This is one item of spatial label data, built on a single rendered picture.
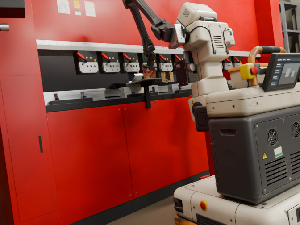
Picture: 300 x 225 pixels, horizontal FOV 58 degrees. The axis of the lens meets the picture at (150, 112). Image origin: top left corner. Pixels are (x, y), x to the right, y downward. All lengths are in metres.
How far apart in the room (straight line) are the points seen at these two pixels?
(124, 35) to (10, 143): 1.25
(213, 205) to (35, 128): 1.06
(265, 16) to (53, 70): 2.77
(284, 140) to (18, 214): 1.43
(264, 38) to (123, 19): 2.20
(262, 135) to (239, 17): 2.60
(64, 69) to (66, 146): 0.96
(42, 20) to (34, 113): 0.69
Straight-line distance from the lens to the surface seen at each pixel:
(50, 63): 2.57
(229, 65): 3.36
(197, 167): 2.64
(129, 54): 2.32
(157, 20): 1.75
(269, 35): 3.98
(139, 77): 2.30
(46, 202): 1.75
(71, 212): 1.93
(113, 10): 2.36
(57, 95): 1.98
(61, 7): 2.14
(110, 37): 2.26
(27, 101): 1.68
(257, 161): 1.29
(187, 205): 1.60
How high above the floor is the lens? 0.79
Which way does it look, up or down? 1 degrees down
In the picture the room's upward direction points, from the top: 7 degrees counter-clockwise
